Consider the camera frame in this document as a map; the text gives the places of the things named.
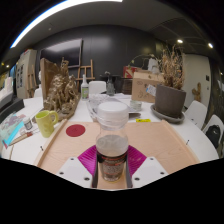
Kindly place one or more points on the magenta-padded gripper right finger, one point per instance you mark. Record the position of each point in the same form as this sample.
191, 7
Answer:
150, 170

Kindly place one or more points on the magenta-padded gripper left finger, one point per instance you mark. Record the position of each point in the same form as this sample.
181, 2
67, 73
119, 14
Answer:
75, 170

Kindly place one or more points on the clear white-capped drink bottle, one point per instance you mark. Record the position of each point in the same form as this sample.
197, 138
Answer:
112, 146

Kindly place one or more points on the light wooden tray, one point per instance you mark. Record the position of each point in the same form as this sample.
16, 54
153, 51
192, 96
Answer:
153, 140

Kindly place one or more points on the flat round red coaster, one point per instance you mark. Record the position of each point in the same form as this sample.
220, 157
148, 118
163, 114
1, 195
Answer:
75, 130

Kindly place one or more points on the small yellow tag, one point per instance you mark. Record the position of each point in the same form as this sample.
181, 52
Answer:
143, 120

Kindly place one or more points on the grey plant saucer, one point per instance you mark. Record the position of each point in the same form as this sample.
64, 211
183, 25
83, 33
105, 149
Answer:
163, 117

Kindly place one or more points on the yellow-green mug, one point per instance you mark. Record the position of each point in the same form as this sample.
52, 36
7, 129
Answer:
45, 124

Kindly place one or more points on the small white-lidded jar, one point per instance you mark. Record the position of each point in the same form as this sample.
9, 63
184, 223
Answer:
28, 124

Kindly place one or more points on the small glass cup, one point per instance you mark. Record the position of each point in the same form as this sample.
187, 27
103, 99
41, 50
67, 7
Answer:
135, 105

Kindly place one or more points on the black backpack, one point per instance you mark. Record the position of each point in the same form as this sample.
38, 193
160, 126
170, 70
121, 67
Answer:
213, 135

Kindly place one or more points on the grey pot with dried plant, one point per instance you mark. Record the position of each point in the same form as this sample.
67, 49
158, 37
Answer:
169, 100

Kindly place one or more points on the white chair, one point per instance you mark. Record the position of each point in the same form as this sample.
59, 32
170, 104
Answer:
97, 87
216, 121
196, 113

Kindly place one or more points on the colourful printed book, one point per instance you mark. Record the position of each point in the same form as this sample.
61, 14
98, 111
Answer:
11, 128

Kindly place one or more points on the golden figure sculpture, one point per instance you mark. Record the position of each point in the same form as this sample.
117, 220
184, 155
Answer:
61, 91

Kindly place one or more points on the white green-labelled spray bottle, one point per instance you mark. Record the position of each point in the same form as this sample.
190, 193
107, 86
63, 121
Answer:
85, 90

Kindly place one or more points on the brown cardboard box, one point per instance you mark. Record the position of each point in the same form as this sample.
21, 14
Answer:
143, 88

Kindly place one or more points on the dark brown woven basket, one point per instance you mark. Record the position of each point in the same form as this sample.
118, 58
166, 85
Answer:
126, 86

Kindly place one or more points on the grey glass bottle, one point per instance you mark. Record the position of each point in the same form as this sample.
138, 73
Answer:
110, 88

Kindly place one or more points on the wooden easel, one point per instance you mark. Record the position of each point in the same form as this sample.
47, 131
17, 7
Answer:
31, 80
86, 78

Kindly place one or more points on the red box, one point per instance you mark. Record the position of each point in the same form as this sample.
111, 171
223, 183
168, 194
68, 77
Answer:
129, 71

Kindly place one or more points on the white plaster statue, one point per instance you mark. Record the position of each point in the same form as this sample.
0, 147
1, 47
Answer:
153, 66

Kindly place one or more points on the white cabinet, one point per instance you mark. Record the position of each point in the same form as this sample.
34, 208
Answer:
26, 71

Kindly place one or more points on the round ceiling spot light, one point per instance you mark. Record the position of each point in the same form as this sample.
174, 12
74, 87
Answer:
180, 41
210, 45

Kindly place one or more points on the long white ceiling light strip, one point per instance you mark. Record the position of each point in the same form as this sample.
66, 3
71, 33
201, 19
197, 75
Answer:
43, 16

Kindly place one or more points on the wooden wall figure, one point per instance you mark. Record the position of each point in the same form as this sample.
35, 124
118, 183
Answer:
197, 92

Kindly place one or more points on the black wall screen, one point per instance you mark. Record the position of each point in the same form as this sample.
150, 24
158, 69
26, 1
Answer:
63, 53

